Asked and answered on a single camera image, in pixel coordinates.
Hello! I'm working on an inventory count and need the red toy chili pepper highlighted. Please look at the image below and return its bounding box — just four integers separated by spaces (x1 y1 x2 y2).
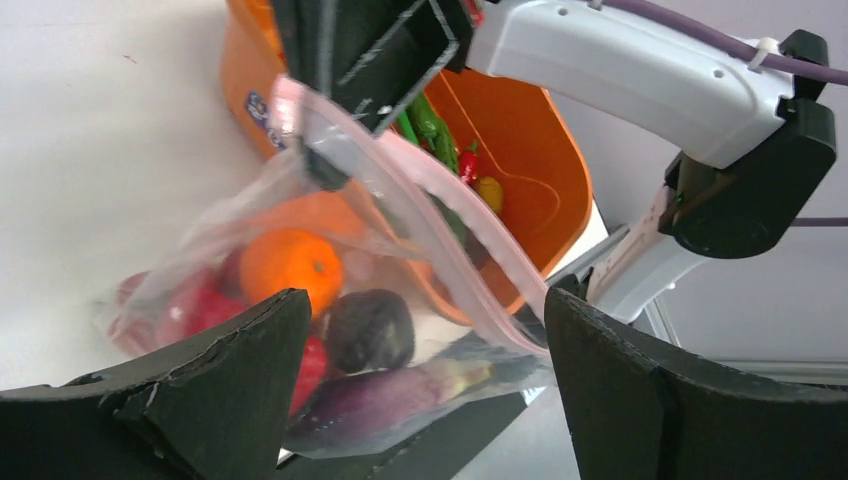
109 264 331 419

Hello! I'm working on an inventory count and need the clear pink zip top bag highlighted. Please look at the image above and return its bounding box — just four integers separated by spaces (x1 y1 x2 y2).
97 77 554 452

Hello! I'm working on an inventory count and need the purple toy eggplant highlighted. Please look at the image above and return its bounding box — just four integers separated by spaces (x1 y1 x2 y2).
282 358 494 458

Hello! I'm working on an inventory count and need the small yellow toy fruit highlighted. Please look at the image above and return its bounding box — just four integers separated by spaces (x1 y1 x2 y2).
473 176 504 216

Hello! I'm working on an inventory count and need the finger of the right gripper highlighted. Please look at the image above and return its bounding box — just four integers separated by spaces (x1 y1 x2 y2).
291 66 352 193

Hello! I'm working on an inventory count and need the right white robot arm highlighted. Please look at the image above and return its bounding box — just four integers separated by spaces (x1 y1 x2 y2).
271 1 847 322

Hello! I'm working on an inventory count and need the dark purple toy mangosteen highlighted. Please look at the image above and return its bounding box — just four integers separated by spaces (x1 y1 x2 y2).
325 289 415 374

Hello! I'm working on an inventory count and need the long green toy pepper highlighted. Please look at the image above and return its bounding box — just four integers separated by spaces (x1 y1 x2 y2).
406 94 459 174

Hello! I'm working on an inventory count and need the orange plastic basket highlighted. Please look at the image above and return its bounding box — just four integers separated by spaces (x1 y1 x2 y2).
219 0 594 326

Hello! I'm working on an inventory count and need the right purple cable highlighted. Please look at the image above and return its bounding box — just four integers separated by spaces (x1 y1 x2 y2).
599 0 848 230

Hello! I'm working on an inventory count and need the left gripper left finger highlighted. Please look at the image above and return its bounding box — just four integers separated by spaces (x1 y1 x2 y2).
1 290 311 479

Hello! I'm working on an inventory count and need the small red toy pepper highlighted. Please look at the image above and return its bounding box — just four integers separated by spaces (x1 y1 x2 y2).
458 140 479 185

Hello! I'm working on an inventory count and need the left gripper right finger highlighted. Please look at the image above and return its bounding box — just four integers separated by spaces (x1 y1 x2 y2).
544 289 847 479

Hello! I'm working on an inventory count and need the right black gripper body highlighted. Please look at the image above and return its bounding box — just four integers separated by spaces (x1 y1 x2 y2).
270 0 477 135

